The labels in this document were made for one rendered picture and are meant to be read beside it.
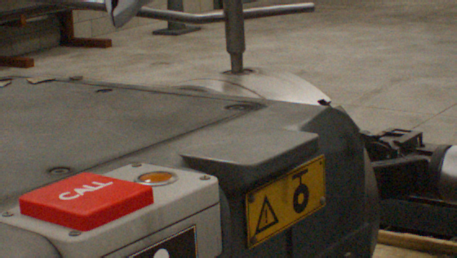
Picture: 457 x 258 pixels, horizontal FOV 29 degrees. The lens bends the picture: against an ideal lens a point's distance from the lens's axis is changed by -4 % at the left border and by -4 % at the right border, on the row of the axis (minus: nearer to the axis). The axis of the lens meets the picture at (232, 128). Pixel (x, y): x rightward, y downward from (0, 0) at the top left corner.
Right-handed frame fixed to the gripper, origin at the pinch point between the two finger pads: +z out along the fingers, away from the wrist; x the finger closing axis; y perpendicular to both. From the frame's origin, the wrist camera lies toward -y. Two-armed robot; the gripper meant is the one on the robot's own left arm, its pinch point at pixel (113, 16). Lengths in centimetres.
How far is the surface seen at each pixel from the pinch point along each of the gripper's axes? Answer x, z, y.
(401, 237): -23, 35, 53
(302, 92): -16.3, 3.7, 14.6
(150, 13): -1.1, -0.2, 4.5
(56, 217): -28.8, -6.3, -35.2
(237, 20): -6.8, -0.8, 12.7
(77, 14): 568, 359, 611
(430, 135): 88, 182, 414
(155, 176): -28.5, -6.0, -26.0
